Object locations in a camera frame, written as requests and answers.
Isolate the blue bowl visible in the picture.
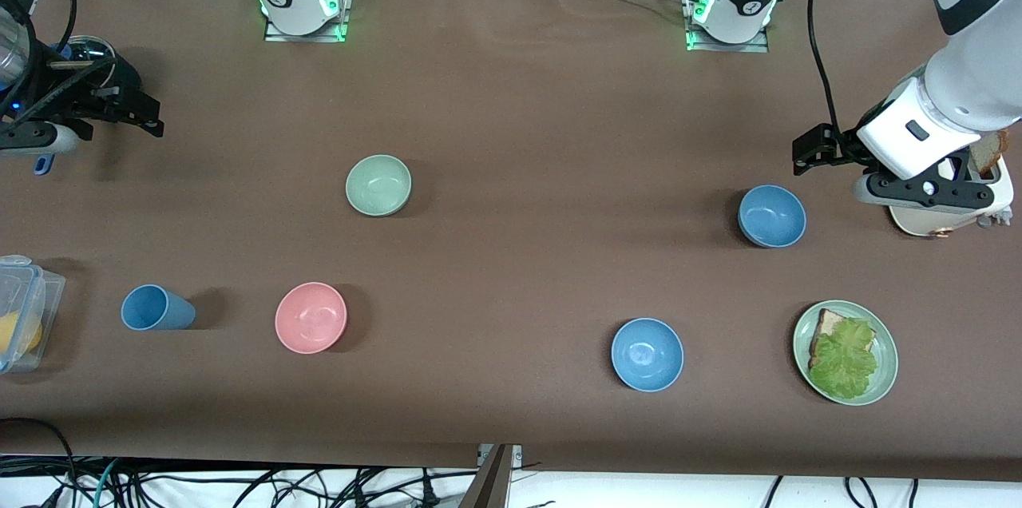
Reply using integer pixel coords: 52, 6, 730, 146
611, 317, 685, 393
738, 185, 807, 249

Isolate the green bowl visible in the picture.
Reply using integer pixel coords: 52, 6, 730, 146
345, 154, 413, 217

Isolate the green plate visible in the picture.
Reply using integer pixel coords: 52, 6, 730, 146
792, 300, 900, 407

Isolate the black floor cable tangle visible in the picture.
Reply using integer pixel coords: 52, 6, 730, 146
120, 462, 480, 508

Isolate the pink bowl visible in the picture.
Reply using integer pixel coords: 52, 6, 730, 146
275, 281, 349, 355

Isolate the metal post with bracket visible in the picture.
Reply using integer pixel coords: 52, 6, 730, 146
459, 444, 524, 508

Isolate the clear plastic container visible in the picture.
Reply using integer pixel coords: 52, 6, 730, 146
0, 255, 66, 375

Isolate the bread slice under lettuce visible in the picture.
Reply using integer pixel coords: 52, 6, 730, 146
809, 308, 877, 369

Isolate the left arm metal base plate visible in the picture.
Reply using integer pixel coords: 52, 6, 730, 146
683, 0, 772, 54

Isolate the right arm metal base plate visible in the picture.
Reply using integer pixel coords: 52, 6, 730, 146
263, 0, 352, 43

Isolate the glass lid blue knob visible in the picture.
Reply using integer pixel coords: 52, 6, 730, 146
50, 35, 117, 68

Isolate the cream toaster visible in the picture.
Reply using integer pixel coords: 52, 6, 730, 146
888, 131, 1015, 239

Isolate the blue cup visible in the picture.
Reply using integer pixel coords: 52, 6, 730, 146
121, 284, 196, 331

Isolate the yellow food piece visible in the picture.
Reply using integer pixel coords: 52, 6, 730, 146
0, 312, 43, 357

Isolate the brown toast slice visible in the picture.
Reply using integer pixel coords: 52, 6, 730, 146
969, 130, 1009, 178

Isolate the teal cable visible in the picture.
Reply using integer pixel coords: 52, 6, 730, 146
89, 458, 122, 508

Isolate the black cable loop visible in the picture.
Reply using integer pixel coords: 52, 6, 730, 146
0, 417, 77, 508

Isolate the green lettuce leaf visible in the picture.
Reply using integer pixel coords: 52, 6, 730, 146
808, 318, 879, 401

